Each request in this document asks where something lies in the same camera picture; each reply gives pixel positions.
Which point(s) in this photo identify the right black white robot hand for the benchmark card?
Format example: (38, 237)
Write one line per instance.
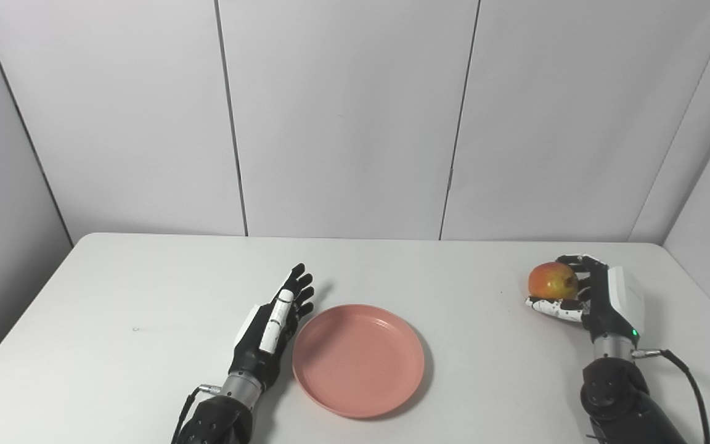
(611, 308)

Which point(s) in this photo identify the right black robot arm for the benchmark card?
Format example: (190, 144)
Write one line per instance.
(623, 401)

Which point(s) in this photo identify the pink round plate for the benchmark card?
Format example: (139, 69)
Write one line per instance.
(358, 361)

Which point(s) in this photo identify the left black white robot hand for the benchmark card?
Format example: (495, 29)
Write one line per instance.
(253, 357)

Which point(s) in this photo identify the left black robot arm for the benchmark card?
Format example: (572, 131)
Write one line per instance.
(219, 419)

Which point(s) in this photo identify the red yellow apple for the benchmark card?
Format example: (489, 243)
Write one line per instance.
(551, 280)

